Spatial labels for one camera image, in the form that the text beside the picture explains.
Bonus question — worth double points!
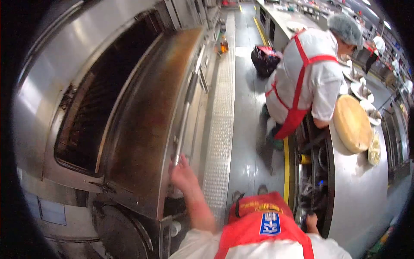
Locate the person's legs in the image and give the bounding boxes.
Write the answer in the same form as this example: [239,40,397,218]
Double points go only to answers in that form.
[232,185,270,204]

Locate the long steel counter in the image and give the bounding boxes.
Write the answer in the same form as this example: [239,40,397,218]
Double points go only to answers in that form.
[255,0,390,258]

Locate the black and red bag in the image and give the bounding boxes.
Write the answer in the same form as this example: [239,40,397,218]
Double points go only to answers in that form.
[251,45,283,78]

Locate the person's left hand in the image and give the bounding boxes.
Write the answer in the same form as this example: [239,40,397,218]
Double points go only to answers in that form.
[168,154,201,195]

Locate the large steel oven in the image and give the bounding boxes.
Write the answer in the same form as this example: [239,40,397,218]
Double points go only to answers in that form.
[13,0,222,259]

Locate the round wooden cutting board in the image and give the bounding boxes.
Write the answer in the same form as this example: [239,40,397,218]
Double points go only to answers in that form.
[333,95,373,155]

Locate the person's left fingers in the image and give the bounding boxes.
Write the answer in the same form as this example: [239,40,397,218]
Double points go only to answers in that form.
[170,154,191,170]

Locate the dark round metal lid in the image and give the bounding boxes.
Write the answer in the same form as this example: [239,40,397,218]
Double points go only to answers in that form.
[91,201,154,259]

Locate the row of plates with food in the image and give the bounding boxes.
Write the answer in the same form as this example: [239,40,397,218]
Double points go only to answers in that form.
[338,53,383,166]

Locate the steel oven door with handle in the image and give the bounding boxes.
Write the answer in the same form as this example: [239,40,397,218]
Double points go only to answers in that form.
[96,27,211,221]

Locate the person's body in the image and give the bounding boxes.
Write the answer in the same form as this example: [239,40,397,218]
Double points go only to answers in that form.
[168,191,353,259]

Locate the steel tread plate strip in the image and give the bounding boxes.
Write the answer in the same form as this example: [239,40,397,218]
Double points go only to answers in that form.
[201,12,237,225]

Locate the person's right hand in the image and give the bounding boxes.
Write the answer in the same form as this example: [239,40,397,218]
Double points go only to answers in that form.
[305,213,320,234]

